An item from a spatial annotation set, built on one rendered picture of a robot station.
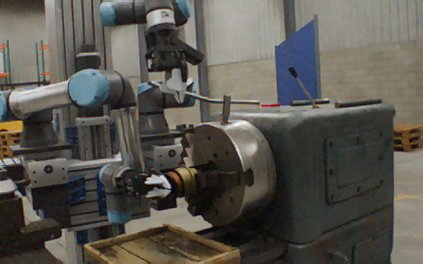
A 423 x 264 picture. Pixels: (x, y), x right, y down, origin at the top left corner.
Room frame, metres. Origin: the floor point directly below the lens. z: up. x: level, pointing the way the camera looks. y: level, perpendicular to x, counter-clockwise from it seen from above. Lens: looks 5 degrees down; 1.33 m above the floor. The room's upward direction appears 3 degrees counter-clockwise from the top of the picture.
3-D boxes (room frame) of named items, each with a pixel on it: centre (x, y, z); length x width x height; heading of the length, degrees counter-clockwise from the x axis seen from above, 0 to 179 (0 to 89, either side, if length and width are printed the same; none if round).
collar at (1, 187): (0.99, 0.52, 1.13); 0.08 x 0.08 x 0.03
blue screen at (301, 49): (8.06, -1.58, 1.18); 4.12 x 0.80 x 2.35; 179
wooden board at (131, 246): (1.16, 0.17, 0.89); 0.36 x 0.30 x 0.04; 38
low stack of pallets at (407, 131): (8.62, -3.93, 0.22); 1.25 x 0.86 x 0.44; 131
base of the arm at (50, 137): (1.69, 0.69, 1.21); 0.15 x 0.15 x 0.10
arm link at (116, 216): (1.39, 0.31, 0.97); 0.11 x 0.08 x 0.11; 156
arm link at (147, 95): (1.93, 0.26, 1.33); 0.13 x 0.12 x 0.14; 90
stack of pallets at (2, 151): (9.98, 4.45, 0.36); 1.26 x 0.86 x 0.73; 139
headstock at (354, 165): (1.57, -0.34, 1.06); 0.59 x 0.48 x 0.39; 128
